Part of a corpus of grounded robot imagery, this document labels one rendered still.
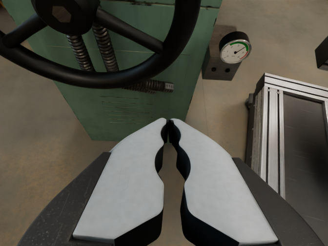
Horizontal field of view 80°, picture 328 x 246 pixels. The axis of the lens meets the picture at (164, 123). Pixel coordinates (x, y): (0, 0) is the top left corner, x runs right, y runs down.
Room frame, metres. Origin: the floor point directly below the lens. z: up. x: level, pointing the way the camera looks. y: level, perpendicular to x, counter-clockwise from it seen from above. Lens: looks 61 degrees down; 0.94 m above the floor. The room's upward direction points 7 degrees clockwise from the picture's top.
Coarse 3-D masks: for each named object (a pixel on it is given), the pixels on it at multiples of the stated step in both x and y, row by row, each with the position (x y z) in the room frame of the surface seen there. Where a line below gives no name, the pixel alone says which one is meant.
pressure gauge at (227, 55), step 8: (232, 32) 0.37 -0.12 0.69; (240, 32) 0.36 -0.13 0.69; (224, 40) 0.36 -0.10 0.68; (232, 40) 0.34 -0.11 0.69; (240, 40) 0.34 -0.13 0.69; (248, 40) 0.35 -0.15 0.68; (224, 48) 0.34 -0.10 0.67; (232, 48) 0.34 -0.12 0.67; (240, 48) 0.34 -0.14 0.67; (248, 48) 0.34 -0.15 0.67; (224, 56) 0.34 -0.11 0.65; (232, 56) 0.34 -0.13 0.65; (240, 56) 0.34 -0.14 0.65
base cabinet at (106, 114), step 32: (160, 32) 0.39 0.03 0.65; (64, 64) 0.37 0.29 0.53; (96, 64) 0.38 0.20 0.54; (128, 64) 0.38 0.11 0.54; (192, 64) 0.40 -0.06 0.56; (64, 96) 0.37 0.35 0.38; (96, 96) 0.37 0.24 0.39; (128, 96) 0.38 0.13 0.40; (160, 96) 0.39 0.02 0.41; (192, 96) 0.40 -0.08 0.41; (96, 128) 0.37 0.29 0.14; (128, 128) 0.38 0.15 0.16
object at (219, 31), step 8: (216, 32) 0.46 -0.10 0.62; (224, 32) 0.46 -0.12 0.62; (216, 40) 0.43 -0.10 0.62; (208, 48) 0.40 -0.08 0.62; (216, 48) 0.40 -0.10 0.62; (208, 56) 0.38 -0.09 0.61; (216, 56) 0.37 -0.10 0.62; (208, 64) 0.37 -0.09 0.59; (216, 64) 0.37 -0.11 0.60; (224, 64) 0.37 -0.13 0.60; (232, 64) 0.37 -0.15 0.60; (208, 72) 0.37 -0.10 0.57; (216, 72) 0.37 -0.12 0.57; (224, 72) 0.37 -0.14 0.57; (232, 72) 0.37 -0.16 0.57; (224, 80) 0.37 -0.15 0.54
